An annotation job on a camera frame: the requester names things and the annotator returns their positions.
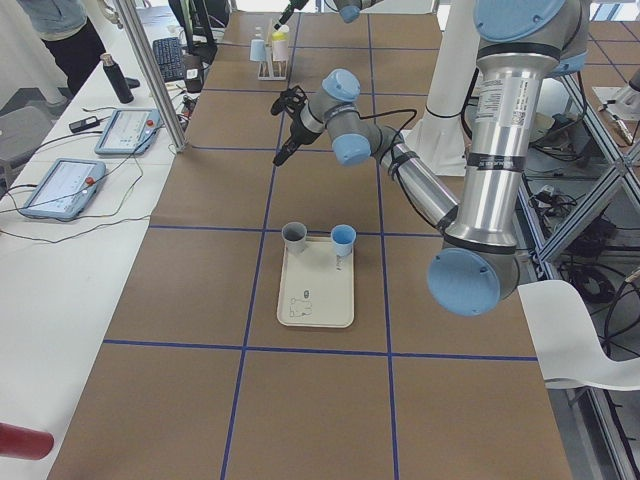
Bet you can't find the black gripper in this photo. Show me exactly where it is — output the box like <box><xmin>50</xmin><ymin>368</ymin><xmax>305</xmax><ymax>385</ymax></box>
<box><xmin>270</xmin><ymin>0</ymin><xmax>315</xmax><ymax>166</ymax></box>

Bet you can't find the pink plastic cup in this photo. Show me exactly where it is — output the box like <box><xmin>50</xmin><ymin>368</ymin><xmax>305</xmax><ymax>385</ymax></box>
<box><xmin>271</xmin><ymin>39</ymin><xmax>289</xmax><ymax>62</ymax></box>

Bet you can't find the light blue cup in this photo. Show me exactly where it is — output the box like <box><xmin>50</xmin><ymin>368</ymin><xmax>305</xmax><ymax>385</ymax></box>
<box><xmin>330</xmin><ymin>224</ymin><xmax>357</xmax><ymax>257</ymax></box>
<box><xmin>250</xmin><ymin>38</ymin><xmax>266</xmax><ymax>62</ymax></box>

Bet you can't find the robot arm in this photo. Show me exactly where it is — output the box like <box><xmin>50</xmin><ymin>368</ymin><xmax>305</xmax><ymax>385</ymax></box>
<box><xmin>271</xmin><ymin>1</ymin><xmax>589</xmax><ymax>316</ymax></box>
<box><xmin>274</xmin><ymin>0</ymin><xmax>379</xmax><ymax>30</ymax></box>

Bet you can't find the grey plastic cup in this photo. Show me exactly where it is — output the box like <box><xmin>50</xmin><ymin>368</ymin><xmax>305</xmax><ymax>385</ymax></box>
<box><xmin>281</xmin><ymin>221</ymin><xmax>307</xmax><ymax>255</ymax></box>

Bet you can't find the black keyboard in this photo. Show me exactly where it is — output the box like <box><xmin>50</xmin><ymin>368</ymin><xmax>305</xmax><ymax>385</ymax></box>
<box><xmin>152</xmin><ymin>37</ymin><xmax>184</xmax><ymax>82</ymax></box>

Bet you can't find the far teach pendant tablet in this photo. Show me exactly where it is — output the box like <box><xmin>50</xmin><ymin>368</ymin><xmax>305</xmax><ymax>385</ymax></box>
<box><xmin>94</xmin><ymin>108</ymin><xmax>163</xmax><ymax>156</ymax></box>

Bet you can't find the teach pendant tablet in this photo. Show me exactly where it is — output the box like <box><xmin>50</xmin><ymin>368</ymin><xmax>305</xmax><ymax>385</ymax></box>
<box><xmin>19</xmin><ymin>158</ymin><xmax>107</xmax><ymax>221</ymax></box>
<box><xmin>94</xmin><ymin>108</ymin><xmax>163</xmax><ymax>156</ymax></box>

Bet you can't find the black water bottle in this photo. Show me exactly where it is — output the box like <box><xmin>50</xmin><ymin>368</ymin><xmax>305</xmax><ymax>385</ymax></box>
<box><xmin>100</xmin><ymin>53</ymin><xmax>134</xmax><ymax>104</ymax></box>

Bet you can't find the cream plastic tray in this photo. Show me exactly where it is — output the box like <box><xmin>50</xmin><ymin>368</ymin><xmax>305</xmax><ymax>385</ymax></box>
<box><xmin>276</xmin><ymin>237</ymin><xmax>354</xmax><ymax>328</ymax></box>

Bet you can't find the black power adapter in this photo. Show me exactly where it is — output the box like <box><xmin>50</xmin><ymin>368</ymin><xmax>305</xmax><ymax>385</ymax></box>
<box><xmin>68</xmin><ymin>116</ymin><xmax>101</xmax><ymax>134</ymax></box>

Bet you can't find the person in yellow shirt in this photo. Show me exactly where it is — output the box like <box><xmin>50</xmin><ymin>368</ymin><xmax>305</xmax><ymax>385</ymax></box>
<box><xmin>18</xmin><ymin>0</ymin><xmax>106</xmax><ymax>95</ymax></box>

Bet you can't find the near teach pendant tablet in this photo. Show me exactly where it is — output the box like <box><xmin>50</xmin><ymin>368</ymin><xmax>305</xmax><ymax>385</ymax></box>
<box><xmin>19</xmin><ymin>158</ymin><xmax>107</xmax><ymax>221</ymax></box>

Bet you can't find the white plastic chair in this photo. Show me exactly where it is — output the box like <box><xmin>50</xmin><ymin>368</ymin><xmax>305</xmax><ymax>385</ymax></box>
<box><xmin>518</xmin><ymin>280</ymin><xmax>639</xmax><ymax>391</ymax></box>

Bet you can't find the red water bottle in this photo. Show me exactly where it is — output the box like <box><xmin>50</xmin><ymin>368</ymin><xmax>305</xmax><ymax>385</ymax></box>
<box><xmin>0</xmin><ymin>423</ymin><xmax>54</xmax><ymax>460</ymax></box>

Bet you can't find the white wire cup rack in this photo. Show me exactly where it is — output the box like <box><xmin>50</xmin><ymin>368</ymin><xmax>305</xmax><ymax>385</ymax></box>
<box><xmin>254</xmin><ymin>27</ymin><xmax>290</xmax><ymax>81</ymax></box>

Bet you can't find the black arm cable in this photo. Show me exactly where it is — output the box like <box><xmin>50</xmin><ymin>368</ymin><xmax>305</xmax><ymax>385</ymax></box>
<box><xmin>349</xmin><ymin>109</ymin><xmax>451</xmax><ymax>236</ymax></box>

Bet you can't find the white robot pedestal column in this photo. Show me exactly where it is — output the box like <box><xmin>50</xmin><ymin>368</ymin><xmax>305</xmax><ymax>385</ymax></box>
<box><xmin>406</xmin><ymin>0</ymin><xmax>480</xmax><ymax>176</ymax></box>

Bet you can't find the aluminium frame post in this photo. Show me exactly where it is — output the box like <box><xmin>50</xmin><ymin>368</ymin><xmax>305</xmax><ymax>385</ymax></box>
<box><xmin>114</xmin><ymin>0</ymin><xmax>187</xmax><ymax>152</ymax></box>

